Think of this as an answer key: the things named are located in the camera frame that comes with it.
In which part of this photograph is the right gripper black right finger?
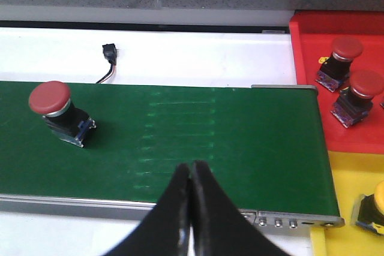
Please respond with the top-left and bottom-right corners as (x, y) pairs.
(191, 161), (288, 255)

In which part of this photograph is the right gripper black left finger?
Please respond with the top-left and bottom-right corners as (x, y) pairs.
(106, 164), (190, 255)

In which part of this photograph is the red mushroom push button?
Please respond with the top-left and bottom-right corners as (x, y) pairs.
(331, 70), (383, 128)
(316, 36), (364, 92)
(28, 80), (97, 147)

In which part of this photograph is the yellow mushroom push button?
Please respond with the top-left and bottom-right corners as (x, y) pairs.
(354, 181), (383, 236)

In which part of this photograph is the green conveyor belt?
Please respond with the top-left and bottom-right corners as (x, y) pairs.
(1, 82), (339, 216)

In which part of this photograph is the yellow plastic tray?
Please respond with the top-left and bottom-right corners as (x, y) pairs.
(310, 151), (383, 255)

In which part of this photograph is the orange red object at edge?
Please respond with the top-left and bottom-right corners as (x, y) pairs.
(288, 10), (384, 155)

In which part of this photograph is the aluminium conveyor side rail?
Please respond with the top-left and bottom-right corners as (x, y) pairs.
(1, 194), (345, 230)

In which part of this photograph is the black cable plug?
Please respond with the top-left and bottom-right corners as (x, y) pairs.
(95, 43), (118, 84)

